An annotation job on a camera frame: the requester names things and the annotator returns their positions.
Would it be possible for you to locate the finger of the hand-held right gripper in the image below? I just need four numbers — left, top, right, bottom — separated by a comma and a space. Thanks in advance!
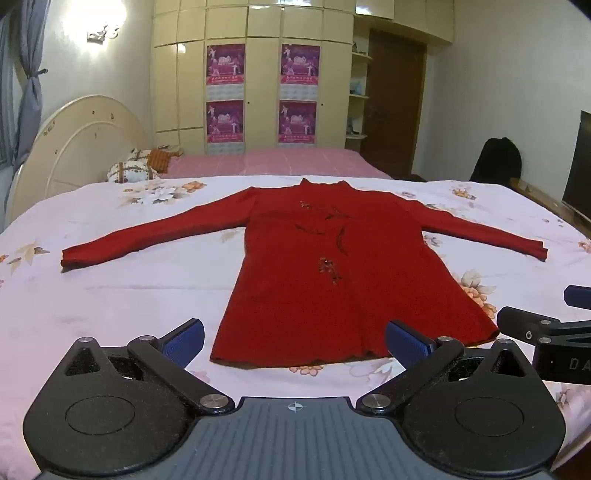
497, 306, 591, 345
564, 285, 591, 310

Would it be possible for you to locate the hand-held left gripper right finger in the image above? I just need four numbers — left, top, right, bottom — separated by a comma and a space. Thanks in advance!
356, 320, 533, 417

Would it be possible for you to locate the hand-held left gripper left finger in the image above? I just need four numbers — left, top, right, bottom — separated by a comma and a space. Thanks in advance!
61, 318, 235, 417

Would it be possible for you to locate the red long-sleeved sweater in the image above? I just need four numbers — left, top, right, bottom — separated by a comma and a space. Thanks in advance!
61, 178, 549, 369

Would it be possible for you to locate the white floral blanket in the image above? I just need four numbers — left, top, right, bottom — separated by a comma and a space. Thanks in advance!
0, 174, 591, 480

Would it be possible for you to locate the wooden television cabinet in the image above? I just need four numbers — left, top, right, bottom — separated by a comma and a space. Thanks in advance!
508, 178, 591, 228

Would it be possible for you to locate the black television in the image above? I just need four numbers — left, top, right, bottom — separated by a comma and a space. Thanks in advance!
561, 110, 591, 223

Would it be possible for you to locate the black backpack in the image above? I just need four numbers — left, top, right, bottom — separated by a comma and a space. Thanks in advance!
469, 137, 523, 186

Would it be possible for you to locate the white floral pillow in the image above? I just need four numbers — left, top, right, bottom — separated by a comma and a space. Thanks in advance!
107, 148, 160, 184

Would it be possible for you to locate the orange patterned pillow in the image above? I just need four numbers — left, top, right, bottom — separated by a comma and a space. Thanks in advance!
147, 146, 182, 176

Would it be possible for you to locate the pink bed sheet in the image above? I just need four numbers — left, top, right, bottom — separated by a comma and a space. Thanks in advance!
159, 147, 394, 180

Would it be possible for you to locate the cream round headboard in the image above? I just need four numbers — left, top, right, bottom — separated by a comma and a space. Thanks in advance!
4, 95, 149, 232

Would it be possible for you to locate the brown wooden door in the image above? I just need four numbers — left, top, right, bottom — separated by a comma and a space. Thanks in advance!
360, 28, 428, 178

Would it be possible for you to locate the cream corner shelf unit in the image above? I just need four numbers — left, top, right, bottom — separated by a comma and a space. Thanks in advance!
345, 41, 374, 140

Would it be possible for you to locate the grey blue curtain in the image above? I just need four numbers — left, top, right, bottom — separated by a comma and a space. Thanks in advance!
0, 0, 51, 234

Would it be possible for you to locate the cream wardrobe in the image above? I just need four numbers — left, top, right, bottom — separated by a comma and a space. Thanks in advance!
151, 0, 455, 157

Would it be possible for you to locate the purple wall calendar poster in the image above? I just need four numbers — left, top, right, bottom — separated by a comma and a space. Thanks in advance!
206, 100, 245, 155
278, 100, 318, 145
280, 44, 321, 101
206, 44, 246, 101

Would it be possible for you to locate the white wall lamp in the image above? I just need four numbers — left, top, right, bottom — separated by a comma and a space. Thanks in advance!
87, 23, 121, 44

